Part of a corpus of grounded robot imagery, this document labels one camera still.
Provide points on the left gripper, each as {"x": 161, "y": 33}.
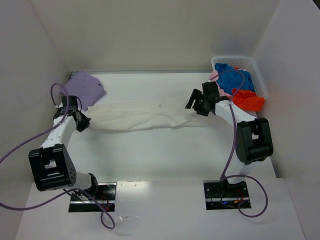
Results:
{"x": 81, "y": 120}

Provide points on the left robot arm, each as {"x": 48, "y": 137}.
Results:
{"x": 51, "y": 164}

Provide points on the pink t shirt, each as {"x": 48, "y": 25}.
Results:
{"x": 214, "y": 78}

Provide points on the orange t shirt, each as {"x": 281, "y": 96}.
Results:
{"x": 248, "y": 100}

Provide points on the white t shirt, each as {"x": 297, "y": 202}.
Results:
{"x": 145, "y": 115}

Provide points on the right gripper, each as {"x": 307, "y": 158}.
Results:
{"x": 199, "y": 101}

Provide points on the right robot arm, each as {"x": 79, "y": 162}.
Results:
{"x": 252, "y": 140}

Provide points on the white plastic basket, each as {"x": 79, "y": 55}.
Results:
{"x": 247, "y": 63}

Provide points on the blue t shirt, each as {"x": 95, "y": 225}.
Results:
{"x": 232, "y": 80}

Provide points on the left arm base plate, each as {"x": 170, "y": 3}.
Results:
{"x": 106, "y": 197}

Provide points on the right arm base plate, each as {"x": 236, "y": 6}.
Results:
{"x": 226, "y": 196}

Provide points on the folded purple t shirt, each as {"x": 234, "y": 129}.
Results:
{"x": 86, "y": 87}

